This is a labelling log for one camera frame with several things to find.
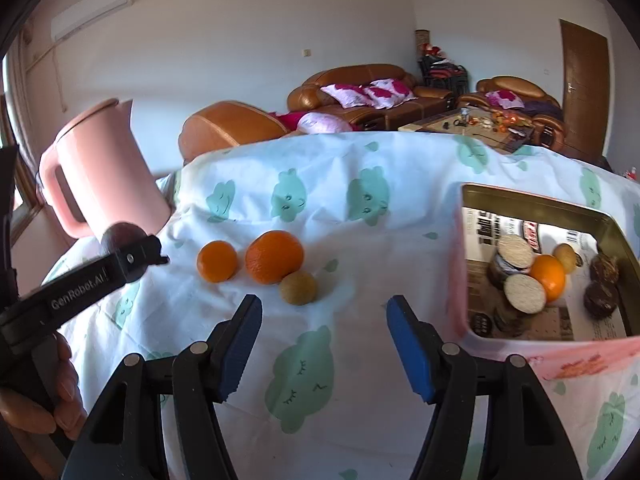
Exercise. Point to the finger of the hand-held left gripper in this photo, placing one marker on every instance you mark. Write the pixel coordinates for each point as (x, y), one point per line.
(135, 260)

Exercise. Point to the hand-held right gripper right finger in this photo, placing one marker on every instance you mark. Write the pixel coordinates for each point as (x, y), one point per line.
(410, 345)

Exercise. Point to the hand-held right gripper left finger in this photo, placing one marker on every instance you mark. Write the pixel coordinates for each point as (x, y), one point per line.
(240, 345)

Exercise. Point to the purple passion fruit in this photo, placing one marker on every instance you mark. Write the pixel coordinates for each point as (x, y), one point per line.
(117, 235)

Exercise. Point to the brown longan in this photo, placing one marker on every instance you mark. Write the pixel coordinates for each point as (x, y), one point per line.
(298, 287)
(566, 257)

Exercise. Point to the small orange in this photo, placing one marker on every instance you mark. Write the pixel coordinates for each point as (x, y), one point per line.
(217, 261)

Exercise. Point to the pink tin box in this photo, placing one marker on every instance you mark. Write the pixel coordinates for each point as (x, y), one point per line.
(457, 270)

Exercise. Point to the large orange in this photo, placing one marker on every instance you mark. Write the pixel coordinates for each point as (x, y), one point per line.
(274, 257)

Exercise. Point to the medium orange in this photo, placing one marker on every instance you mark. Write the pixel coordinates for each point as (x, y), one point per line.
(549, 277)

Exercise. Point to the person's left hand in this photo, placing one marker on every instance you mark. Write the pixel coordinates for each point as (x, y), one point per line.
(70, 390)

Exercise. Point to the pink electric kettle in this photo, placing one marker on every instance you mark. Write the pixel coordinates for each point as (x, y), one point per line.
(105, 170)

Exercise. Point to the white cloud print tablecloth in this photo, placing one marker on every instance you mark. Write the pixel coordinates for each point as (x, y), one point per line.
(350, 260)

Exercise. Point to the brown leather chair back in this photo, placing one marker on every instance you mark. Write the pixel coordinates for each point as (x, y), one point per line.
(225, 125)

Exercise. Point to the wooden coffee table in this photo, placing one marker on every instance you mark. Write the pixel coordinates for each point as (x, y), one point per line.
(430, 122)

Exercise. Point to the clutter of small table items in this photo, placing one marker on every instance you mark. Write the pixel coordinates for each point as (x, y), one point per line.
(505, 120)

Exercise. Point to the white air conditioner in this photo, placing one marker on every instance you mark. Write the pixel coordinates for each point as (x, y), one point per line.
(90, 10)

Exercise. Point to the pink floral pillow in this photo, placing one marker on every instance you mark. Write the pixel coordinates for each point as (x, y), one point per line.
(502, 99)
(390, 91)
(347, 95)

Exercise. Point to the purple cloth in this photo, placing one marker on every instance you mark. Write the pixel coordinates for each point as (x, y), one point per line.
(542, 107)

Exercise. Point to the stack of dark chairs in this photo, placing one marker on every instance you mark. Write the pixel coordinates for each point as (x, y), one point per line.
(442, 72)

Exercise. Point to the brown leather sofa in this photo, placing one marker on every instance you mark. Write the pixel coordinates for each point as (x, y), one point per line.
(350, 75)

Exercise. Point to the red white bottle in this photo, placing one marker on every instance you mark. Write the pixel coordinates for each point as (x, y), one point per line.
(631, 173)

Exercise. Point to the brown leather armchair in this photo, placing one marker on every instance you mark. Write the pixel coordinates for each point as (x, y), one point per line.
(510, 82)

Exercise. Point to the tall woven roll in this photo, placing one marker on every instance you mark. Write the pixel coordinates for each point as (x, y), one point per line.
(422, 40)

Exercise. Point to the brown wooden door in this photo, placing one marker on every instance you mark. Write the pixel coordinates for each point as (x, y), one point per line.
(585, 85)

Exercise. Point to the brown window frame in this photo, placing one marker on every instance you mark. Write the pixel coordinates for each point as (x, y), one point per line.
(25, 205)

